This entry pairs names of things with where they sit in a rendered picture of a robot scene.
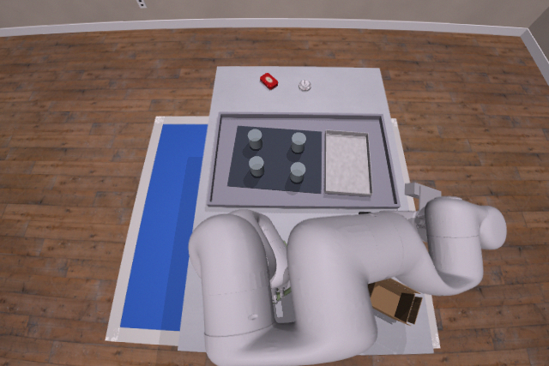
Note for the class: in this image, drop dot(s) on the dark grey flat mat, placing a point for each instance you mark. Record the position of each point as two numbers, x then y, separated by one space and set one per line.
278 158

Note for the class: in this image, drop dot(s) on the red square tin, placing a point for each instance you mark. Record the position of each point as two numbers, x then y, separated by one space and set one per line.
269 81

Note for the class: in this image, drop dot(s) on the brown cardboard box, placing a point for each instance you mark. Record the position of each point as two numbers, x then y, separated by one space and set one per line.
388 296

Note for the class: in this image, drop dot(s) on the clear glass cylinder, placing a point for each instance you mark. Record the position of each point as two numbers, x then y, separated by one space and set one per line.
255 138
256 166
298 142
297 172

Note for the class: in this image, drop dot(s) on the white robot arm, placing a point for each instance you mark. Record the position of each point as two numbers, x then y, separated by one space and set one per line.
329 262

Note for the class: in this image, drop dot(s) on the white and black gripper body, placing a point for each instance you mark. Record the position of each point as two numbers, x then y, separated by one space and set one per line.
409 215

